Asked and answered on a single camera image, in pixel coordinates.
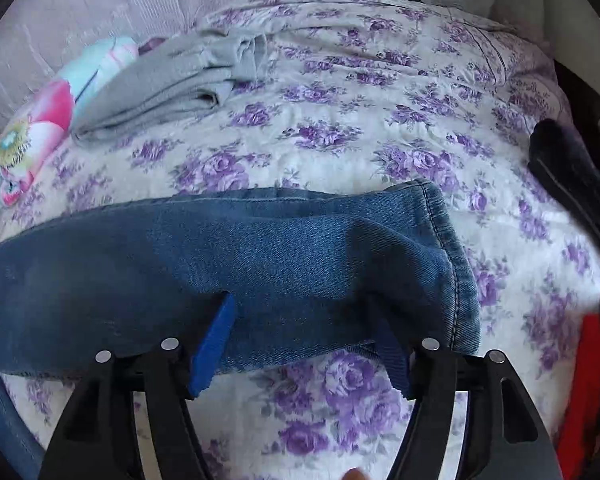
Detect blue denim child jeans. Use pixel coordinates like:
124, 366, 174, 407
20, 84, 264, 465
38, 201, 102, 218
0, 180, 480, 479

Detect red garment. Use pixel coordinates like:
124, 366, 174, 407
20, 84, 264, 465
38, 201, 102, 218
557, 313, 600, 479

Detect folded grey garment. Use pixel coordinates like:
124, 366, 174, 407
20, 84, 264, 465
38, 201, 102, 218
71, 29, 268, 146

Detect person right hand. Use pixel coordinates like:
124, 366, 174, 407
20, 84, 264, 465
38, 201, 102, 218
341, 468, 370, 480

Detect purple floral bedspread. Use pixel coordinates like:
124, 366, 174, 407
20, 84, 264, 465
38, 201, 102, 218
0, 0, 600, 479

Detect folded floral turquoise quilt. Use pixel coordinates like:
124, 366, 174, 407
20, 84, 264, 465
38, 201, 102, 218
0, 37, 140, 208

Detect dark navy clothing pile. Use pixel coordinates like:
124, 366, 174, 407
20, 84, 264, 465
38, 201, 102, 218
528, 119, 600, 248

